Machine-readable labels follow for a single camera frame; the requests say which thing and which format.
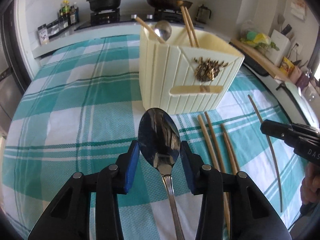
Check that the large steel spoon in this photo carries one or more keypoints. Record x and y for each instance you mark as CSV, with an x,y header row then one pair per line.
x,y
160,144

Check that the cream plastic utensil holder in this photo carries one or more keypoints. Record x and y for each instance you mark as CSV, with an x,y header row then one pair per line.
x,y
179,78

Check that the white label spice jar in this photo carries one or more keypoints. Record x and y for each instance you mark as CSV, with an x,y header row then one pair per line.
x,y
43,34

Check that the dark glass french press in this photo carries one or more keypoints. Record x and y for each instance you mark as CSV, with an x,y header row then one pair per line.
x,y
203,14

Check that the teal plaid tablecloth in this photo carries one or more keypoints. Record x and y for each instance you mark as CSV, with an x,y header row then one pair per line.
x,y
83,109

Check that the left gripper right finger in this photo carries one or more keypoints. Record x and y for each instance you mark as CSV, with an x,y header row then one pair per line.
x,y
251,214

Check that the thin grey metal rod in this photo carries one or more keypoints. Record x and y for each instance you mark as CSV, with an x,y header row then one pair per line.
x,y
272,152

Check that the white knife block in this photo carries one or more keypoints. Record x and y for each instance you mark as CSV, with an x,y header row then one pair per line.
x,y
281,42

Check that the wooden cutting board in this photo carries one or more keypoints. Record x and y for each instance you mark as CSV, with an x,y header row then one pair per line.
x,y
261,60

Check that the black cushioned counter edge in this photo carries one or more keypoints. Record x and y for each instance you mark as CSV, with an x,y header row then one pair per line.
x,y
256,67

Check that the yellow snack packet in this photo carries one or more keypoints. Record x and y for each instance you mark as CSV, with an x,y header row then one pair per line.
x,y
286,67

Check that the black clay pot orange lid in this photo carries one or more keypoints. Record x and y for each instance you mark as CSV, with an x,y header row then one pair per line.
x,y
102,5

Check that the sauce bottles group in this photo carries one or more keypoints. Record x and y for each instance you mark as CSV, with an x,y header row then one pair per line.
x,y
69,14

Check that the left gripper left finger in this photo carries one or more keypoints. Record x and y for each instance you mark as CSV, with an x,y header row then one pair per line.
x,y
67,215

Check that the person right hand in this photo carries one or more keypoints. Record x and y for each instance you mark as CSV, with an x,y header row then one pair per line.
x,y
309,190

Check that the wok with glass lid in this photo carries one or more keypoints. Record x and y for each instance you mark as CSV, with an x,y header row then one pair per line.
x,y
174,5

